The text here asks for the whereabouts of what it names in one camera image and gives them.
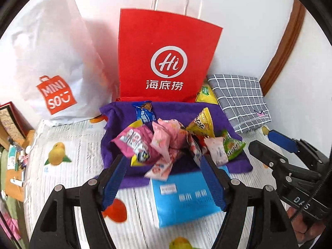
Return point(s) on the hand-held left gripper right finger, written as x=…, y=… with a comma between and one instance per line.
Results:
x=214, y=181

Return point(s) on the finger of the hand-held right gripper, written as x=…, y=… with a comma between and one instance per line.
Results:
x=282, y=139
x=264, y=151

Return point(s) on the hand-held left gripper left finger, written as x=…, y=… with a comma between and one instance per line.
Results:
x=114, y=184

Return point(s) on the green snack packet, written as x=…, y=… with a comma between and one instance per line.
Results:
x=233, y=145

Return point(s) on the pale pink snack packet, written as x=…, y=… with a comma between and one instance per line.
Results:
x=216, y=149
x=159, y=170
x=159, y=137

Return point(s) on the bear print stick packet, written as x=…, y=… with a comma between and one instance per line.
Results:
x=195, y=150

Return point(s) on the small pink snack packet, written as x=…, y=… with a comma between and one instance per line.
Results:
x=129, y=140

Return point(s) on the yellow snack packet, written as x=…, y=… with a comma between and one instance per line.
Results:
x=202, y=124

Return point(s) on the blue snack packet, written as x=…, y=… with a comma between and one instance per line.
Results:
x=144, y=114

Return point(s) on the person's right hand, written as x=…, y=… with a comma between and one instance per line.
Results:
x=300, y=228

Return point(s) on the blue tissue pack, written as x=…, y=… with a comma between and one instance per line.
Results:
x=181, y=202

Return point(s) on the fruit print table cover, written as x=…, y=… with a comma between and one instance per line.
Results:
x=77, y=147

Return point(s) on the grey checked cloth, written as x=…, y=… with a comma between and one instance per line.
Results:
x=238, y=98

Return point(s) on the purple towel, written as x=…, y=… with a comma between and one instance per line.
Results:
x=122, y=111

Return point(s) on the wooden furniture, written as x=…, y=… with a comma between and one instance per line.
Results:
x=26, y=140

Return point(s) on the dark red box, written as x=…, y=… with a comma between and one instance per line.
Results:
x=15, y=114

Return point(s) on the white plastic bag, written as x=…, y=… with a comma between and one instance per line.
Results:
x=64, y=57

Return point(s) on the red paper bag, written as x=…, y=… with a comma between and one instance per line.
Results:
x=155, y=36

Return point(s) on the wooden door frame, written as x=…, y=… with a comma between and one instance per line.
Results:
x=285, y=51

